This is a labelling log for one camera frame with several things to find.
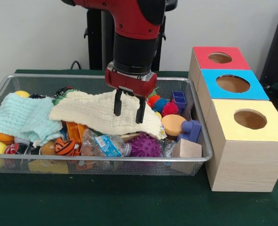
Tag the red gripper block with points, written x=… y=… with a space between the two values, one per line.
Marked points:
x=129 y=83

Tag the cream waffle cloth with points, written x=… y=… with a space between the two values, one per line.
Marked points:
x=94 y=110

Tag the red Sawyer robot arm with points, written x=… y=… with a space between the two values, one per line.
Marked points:
x=134 y=23

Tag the shallow clear mesh bin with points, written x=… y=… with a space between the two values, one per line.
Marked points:
x=139 y=167

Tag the wooden box with three holes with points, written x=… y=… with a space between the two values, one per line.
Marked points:
x=245 y=164

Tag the purple spiky ball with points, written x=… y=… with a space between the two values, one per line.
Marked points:
x=144 y=146

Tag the crushed clear plastic bottle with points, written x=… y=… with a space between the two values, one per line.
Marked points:
x=106 y=144

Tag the round tan wooden disc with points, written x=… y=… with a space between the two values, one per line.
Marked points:
x=173 y=124

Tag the blue plastic brick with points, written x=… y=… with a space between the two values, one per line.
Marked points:
x=179 y=99

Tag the purple toy block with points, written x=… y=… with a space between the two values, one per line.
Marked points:
x=190 y=130

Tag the plain wooden cube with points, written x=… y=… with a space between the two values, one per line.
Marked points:
x=188 y=149

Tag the orange tiger plush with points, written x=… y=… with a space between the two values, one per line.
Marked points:
x=66 y=147

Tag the light blue waffle cloth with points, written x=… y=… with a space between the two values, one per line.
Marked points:
x=23 y=113

